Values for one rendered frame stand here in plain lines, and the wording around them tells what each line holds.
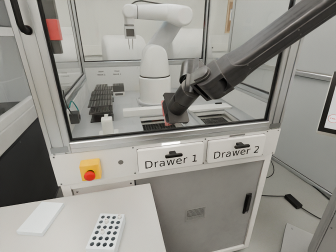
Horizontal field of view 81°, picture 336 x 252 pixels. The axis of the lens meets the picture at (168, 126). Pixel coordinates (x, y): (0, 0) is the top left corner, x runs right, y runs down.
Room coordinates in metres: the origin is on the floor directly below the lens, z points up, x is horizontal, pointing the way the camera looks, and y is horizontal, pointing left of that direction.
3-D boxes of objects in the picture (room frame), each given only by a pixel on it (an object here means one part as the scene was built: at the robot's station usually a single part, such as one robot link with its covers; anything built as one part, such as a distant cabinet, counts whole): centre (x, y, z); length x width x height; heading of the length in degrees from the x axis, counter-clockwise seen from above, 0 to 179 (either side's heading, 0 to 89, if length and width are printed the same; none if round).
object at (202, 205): (1.21, 0.05, 0.40); 1.03 x 0.95 x 0.80; 104
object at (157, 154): (0.73, -0.01, 0.87); 0.29 x 0.02 x 0.11; 104
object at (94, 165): (0.63, 0.30, 0.88); 0.07 x 0.05 x 0.07; 104
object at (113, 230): (0.43, 0.19, 0.78); 0.12 x 0.08 x 0.04; 178
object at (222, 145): (0.80, -0.32, 0.87); 0.29 x 0.02 x 0.11; 104
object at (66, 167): (1.21, 0.06, 0.87); 1.02 x 0.95 x 0.14; 104
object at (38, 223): (0.50, 0.44, 0.77); 0.13 x 0.09 x 0.02; 175
